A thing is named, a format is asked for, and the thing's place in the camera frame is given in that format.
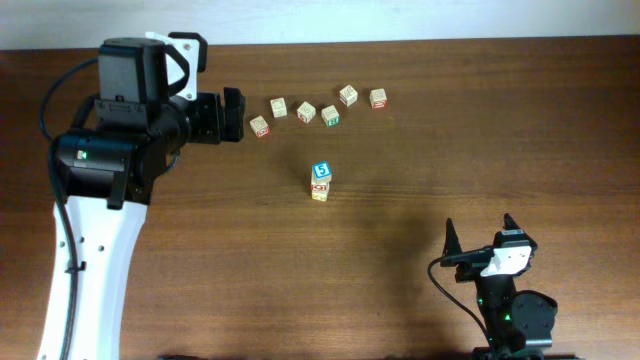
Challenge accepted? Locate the right black cable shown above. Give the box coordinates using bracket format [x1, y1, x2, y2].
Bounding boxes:
[427, 247, 496, 346]

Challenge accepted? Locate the wooden block red centre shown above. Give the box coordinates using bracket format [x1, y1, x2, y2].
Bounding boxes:
[296, 101, 316, 124]

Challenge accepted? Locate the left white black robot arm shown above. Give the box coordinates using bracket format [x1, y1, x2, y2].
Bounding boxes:
[38, 32, 246, 359]

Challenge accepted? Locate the wooden block red top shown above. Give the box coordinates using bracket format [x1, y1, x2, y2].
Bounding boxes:
[339, 85, 358, 107]

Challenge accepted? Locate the wooden block red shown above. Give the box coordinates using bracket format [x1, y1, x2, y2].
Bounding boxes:
[249, 116, 270, 138]
[339, 85, 358, 107]
[311, 180, 330, 193]
[369, 88, 388, 109]
[296, 101, 316, 124]

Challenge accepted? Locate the wooden block plain upper-left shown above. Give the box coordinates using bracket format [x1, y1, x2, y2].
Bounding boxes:
[270, 97, 288, 118]

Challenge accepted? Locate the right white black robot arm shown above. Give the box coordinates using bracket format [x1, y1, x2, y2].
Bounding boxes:
[440, 214, 558, 359]

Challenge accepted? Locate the wooden block green side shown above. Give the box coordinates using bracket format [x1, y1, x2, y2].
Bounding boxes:
[321, 105, 340, 127]

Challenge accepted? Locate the wooden block blue five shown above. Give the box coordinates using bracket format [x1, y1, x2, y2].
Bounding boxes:
[312, 161, 332, 183]

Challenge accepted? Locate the wooden block yellow side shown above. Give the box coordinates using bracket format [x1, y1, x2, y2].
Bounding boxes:
[311, 191, 328, 202]

